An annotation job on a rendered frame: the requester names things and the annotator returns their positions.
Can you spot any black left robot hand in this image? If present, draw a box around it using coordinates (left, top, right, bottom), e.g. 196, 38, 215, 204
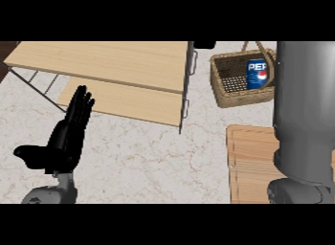
13, 84, 97, 176

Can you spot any wooden cutting board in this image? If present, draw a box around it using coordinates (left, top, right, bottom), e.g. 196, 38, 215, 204
224, 123, 335, 205

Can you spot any blue soda can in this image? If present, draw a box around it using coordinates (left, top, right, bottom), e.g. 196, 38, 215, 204
246, 58, 270, 91

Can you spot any black object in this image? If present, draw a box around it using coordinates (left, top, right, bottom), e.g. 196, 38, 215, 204
191, 40, 218, 50

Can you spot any wooden two-tier metal-frame rack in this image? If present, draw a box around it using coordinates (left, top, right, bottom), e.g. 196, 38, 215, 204
0, 40, 199, 135

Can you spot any wicker basket with handle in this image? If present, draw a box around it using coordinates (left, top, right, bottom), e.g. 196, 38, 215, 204
209, 40, 278, 109

